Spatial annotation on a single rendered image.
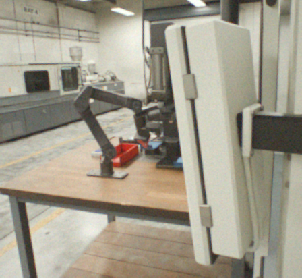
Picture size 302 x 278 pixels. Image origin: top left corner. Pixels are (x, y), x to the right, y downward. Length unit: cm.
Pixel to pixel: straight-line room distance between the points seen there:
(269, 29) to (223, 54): 21
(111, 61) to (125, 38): 117
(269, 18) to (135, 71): 1138
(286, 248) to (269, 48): 36
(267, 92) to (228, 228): 28
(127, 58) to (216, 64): 1171
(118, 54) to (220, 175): 1191
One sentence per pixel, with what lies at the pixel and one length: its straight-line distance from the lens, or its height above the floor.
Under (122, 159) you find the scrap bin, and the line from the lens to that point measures 150.
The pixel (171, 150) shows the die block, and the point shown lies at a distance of 162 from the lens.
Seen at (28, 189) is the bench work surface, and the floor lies 90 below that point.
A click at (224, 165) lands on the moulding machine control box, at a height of 126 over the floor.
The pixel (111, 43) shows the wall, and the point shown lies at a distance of 1246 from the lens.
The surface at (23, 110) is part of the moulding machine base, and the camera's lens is 681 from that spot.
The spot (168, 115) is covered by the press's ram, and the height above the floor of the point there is 114.
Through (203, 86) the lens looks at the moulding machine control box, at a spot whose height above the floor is 137.
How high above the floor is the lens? 140
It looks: 12 degrees down
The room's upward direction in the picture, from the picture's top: 3 degrees counter-clockwise
